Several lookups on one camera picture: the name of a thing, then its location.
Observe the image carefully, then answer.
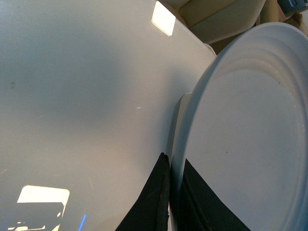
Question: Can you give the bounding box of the beige upholstered chair right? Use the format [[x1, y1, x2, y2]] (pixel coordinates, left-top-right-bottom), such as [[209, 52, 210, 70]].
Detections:
[[161, 0, 265, 44]]

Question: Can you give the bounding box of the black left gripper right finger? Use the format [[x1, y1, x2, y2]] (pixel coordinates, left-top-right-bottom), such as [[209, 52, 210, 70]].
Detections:
[[177, 160, 249, 231]]

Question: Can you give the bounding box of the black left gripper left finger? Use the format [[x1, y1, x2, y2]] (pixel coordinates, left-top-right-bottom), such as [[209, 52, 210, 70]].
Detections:
[[116, 153, 170, 231]]

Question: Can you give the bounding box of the light blue round plate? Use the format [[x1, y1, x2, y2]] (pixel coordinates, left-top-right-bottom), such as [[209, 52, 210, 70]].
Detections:
[[170, 23, 308, 231]]

